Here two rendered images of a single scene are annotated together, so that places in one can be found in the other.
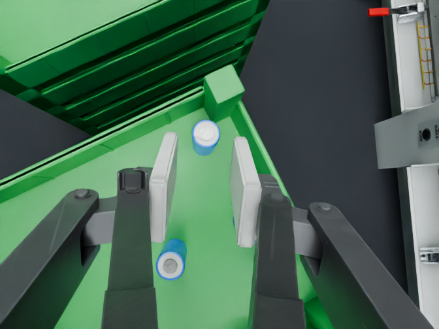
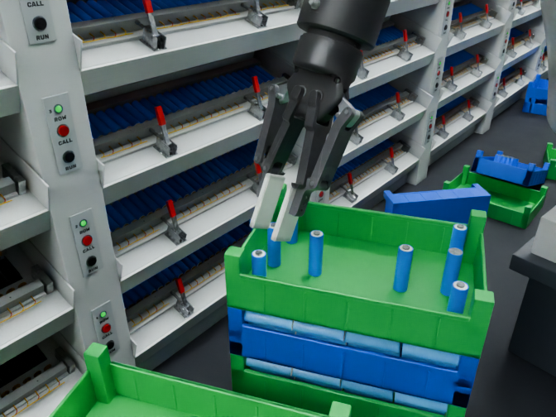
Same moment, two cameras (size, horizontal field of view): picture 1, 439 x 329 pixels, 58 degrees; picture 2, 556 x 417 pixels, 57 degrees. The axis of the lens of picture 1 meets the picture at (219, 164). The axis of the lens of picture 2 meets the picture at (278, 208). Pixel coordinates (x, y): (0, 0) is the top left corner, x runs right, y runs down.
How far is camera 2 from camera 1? 0.55 m
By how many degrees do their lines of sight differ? 61
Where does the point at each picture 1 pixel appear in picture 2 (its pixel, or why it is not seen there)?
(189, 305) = (328, 256)
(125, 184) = (299, 184)
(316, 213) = (260, 156)
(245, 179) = (267, 180)
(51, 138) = not seen: outside the picture
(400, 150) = not seen: hidden behind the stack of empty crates
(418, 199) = (153, 337)
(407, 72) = (53, 405)
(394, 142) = not seen: hidden behind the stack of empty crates
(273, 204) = (267, 165)
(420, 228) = (172, 325)
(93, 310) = (371, 277)
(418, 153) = (123, 349)
